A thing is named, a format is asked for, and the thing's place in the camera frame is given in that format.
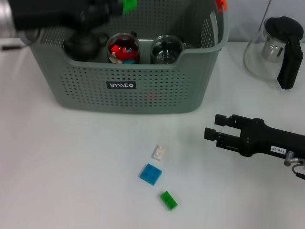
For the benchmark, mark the green toy brick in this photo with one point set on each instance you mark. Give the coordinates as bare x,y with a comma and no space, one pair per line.
169,200
129,4

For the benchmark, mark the glass teacup with black base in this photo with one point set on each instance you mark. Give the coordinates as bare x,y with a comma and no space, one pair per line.
112,40
166,52

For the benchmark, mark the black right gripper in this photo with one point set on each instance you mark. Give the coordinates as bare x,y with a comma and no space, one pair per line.
271,142

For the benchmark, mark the dark red toy brick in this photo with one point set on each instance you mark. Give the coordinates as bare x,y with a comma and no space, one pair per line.
127,56

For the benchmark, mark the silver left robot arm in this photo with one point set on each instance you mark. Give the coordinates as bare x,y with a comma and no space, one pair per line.
4,19

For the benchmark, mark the black clay teapot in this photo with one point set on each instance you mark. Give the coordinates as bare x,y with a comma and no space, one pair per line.
81,47

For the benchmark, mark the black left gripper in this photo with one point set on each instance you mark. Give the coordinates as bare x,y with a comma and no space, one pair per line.
47,12

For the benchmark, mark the grey-green perforated storage bin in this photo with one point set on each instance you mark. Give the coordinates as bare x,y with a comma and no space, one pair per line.
155,81

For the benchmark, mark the blue toy brick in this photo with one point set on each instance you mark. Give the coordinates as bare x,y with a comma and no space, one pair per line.
150,174

